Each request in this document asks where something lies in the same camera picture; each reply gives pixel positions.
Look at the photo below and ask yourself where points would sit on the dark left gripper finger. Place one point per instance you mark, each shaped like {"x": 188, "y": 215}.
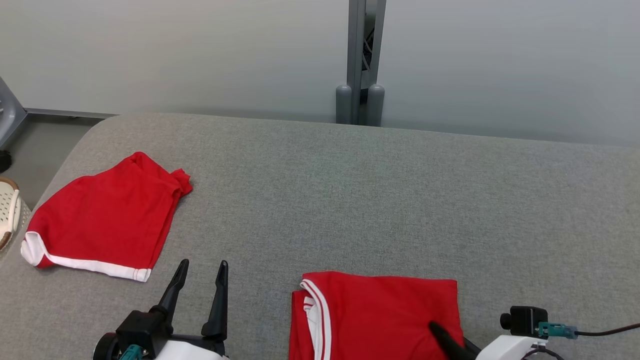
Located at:
{"x": 220, "y": 310}
{"x": 175, "y": 290}

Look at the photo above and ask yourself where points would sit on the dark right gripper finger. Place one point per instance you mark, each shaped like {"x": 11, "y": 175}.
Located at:
{"x": 452, "y": 347}

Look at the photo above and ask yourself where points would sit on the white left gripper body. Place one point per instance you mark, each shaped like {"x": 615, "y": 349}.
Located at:
{"x": 190, "y": 352}

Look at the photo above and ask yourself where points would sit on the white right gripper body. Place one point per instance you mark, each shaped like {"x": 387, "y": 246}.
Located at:
{"x": 505, "y": 350}

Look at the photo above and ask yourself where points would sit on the red basketball jersey number 23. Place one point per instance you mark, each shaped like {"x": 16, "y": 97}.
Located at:
{"x": 380, "y": 315}

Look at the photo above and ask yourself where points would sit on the red shorts with white trim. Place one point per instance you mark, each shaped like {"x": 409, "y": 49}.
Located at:
{"x": 105, "y": 220}

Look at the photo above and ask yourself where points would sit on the white perforated laundry basket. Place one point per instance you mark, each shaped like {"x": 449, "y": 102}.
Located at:
{"x": 10, "y": 215}

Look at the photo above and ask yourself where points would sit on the black caster wheel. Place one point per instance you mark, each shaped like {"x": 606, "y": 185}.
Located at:
{"x": 4, "y": 161}

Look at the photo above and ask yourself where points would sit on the grey metal stand leg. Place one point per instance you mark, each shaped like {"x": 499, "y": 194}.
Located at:
{"x": 10, "y": 115}

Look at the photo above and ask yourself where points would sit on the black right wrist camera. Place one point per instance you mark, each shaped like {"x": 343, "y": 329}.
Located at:
{"x": 525, "y": 320}

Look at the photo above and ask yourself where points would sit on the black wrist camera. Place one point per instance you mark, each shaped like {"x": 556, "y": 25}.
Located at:
{"x": 142, "y": 327}
{"x": 525, "y": 320}

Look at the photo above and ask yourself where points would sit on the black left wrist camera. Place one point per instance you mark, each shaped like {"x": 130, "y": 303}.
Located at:
{"x": 142, "y": 327}

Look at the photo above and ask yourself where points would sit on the grey partition base rail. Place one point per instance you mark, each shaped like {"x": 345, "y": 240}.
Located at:
{"x": 70, "y": 113}

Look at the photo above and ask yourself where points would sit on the grey rounded post foot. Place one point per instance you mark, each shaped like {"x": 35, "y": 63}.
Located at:
{"x": 344, "y": 105}
{"x": 375, "y": 105}

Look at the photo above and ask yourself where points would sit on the grey metal partition post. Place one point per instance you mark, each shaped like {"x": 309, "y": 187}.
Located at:
{"x": 356, "y": 45}

